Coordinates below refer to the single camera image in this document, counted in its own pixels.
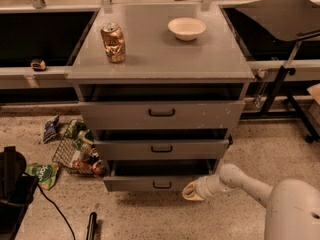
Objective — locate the crushed gold soda can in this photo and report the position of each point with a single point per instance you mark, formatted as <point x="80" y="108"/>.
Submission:
<point x="114" y="42"/>

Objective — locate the blue snack bag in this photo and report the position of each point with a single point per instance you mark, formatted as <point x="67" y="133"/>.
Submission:
<point x="50" y="129"/>

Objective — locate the grey bottom drawer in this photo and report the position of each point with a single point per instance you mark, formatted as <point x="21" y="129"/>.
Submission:
<point x="157" y="175"/>

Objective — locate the red can in basket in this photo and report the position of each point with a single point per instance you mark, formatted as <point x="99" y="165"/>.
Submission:
<point x="98" y="168"/>

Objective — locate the wire basket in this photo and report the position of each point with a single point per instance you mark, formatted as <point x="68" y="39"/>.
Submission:
<point x="77" y="155"/>

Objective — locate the grey top drawer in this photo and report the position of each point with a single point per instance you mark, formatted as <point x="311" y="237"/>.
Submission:
<point x="161" y="115"/>

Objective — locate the white bowl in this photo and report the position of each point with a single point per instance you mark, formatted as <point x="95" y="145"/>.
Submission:
<point x="187" y="29"/>

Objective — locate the green snack bag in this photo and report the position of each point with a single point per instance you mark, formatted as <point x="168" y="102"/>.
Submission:
<point x="46" y="174"/>

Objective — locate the black cylinder tool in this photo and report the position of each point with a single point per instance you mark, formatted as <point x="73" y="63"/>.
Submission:
<point x="92" y="224"/>

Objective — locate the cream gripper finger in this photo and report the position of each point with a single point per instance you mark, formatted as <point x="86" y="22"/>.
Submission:
<point x="190" y="190"/>
<point x="193" y="198"/>

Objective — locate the green bottle in basket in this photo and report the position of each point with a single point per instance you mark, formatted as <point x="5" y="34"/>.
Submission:
<point x="73" y="129"/>

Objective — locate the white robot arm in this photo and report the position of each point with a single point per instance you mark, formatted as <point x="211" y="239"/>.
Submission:
<point x="292" y="206"/>

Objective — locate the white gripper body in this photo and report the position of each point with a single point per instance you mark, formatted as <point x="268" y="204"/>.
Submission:
<point x="202" y="187"/>

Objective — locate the yellow black tape measure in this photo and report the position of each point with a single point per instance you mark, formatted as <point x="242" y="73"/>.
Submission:
<point x="38" y="65"/>

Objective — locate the grey drawer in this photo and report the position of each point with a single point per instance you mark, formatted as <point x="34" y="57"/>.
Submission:
<point x="157" y="175"/>
<point x="161" y="115"/>
<point x="162" y="150"/>

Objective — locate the grey middle drawer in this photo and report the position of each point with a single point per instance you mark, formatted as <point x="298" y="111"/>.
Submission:
<point x="162" y="150"/>

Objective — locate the black tray stand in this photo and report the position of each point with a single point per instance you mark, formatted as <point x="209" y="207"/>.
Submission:
<point x="280" y="40"/>

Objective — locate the grey drawer cabinet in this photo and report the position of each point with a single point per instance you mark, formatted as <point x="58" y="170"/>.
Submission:
<point x="159" y="67"/>

